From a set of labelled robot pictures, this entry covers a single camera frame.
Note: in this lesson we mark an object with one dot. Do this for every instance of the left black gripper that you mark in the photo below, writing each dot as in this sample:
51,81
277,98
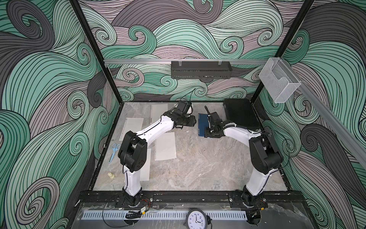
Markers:
191,123

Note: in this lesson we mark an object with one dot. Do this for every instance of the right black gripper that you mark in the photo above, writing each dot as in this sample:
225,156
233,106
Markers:
207,134

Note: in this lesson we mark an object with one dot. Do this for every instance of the blue cover notebook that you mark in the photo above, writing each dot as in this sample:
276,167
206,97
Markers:
203,123

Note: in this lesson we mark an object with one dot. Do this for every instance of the torn lined notebook page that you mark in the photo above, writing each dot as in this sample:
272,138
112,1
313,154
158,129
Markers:
131,124

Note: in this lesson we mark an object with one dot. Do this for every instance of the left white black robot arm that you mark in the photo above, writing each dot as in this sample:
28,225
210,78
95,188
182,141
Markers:
133,151

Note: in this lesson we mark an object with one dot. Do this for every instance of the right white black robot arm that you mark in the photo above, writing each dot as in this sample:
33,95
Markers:
264,154

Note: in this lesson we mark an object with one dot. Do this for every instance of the black hard case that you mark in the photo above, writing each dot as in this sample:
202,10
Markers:
241,112

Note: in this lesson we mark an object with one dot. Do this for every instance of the round analog clock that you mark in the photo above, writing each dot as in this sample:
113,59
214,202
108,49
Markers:
196,219

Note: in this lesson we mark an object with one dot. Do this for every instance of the small yellow-green object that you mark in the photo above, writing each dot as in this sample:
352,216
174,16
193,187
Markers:
110,175

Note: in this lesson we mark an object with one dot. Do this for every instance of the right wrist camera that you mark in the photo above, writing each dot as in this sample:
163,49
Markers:
213,118

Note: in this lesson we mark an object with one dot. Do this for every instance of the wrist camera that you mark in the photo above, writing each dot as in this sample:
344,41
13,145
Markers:
184,108
213,118

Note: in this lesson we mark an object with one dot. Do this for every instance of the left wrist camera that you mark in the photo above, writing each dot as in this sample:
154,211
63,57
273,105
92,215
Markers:
184,108

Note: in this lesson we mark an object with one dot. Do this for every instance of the black wall-mounted tray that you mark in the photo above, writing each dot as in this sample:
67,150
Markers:
202,70

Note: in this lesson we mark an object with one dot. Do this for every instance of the aluminium wall rail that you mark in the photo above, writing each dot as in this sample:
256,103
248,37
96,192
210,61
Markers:
137,61

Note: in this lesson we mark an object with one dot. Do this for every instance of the clear acrylic wall holder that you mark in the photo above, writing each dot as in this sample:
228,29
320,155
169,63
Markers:
279,79

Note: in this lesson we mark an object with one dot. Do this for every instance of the blue handled scissors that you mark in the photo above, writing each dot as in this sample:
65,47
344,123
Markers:
115,148

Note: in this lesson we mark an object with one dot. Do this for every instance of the white slotted cable duct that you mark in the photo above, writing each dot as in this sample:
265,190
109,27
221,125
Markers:
163,215

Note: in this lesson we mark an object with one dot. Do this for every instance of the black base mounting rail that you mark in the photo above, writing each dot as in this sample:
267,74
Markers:
159,199

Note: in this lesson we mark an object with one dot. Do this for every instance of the right side aluminium rail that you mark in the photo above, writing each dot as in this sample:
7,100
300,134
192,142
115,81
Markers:
318,94

